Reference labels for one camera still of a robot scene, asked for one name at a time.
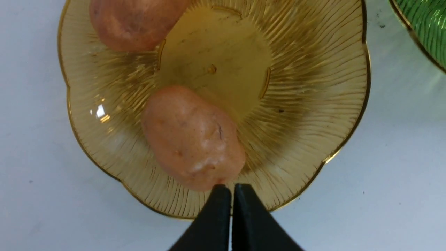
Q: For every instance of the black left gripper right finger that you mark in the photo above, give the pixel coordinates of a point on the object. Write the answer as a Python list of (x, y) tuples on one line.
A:
[(253, 227)]

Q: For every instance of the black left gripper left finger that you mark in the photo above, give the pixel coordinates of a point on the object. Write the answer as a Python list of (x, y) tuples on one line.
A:
[(210, 229)]

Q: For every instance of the brown toy potato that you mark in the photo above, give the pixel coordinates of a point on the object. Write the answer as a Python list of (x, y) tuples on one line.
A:
[(135, 25), (193, 140)]

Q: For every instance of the amber ribbed glass plate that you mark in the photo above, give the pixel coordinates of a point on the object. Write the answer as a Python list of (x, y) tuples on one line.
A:
[(293, 74)]

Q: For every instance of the green ribbed glass plate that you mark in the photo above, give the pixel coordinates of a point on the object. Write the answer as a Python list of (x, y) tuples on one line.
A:
[(425, 21)]

